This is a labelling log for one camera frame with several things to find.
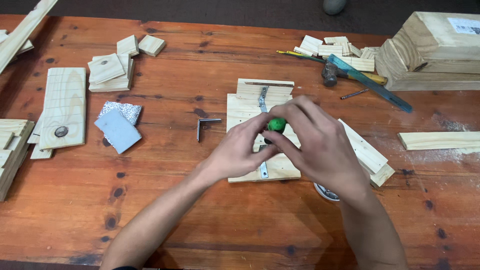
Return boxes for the person's right hand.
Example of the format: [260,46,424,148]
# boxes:
[262,95,373,201]

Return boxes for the person's left hand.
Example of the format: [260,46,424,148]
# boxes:
[202,112,280,181]

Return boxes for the green handled screwdriver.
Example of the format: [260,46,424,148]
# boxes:
[264,118,288,146]

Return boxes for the flat pine base board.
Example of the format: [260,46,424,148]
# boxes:
[226,93,302,184]

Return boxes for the long pine plank with holes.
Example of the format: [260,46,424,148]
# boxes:
[337,119,389,175]

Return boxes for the white screw container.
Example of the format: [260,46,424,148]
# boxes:
[314,182,341,202]

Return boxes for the metal drill bit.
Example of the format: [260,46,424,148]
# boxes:
[340,88,370,100]

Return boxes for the short pine plank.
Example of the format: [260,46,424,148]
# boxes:
[369,163,396,188]

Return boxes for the upright pine board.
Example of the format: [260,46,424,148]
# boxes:
[236,78,295,106]

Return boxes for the blue transparent ruler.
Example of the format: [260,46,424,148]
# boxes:
[326,53,413,114]

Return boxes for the yellow pencil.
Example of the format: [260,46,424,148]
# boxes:
[276,50,327,64]

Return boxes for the pile of small wood offcuts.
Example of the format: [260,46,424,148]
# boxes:
[293,35,382,73]

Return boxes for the silver sanding block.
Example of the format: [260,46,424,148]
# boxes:
[98,100,143,127]

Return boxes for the white foam block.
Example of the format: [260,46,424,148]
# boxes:
[94,107,143,155]

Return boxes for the narrow pine strip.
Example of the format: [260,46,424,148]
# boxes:
[398,131,480,151]

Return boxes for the small square wood piece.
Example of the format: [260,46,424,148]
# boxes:
[116,35,140,58]
[138,34,166,58]

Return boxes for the grey round object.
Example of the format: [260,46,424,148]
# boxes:
[323,0,347,16]

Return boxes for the stack of square wood pieces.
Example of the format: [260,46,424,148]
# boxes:
[87,53,135,93]

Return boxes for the large stacked wooden blocks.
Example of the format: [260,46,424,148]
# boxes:
[375,11,480,92]

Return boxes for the pine board with dark knot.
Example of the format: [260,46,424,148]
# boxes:
[38,67,87,151]

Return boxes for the thin pine board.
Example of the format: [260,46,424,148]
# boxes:
[27,112,55,160]

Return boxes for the stack of pine boards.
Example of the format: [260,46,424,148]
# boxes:
[0,119,35,202]

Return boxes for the small wood pieces under plank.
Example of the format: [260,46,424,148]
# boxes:
[0,29,35,62]

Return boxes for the long pale wooden plank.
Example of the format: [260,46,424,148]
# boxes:
[0,0,59,74]

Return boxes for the metal corner bracket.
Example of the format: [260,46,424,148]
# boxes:
[196,118,222,143]

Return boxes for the hammer with yellow handle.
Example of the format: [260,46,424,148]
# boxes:
[321,62,388,88]

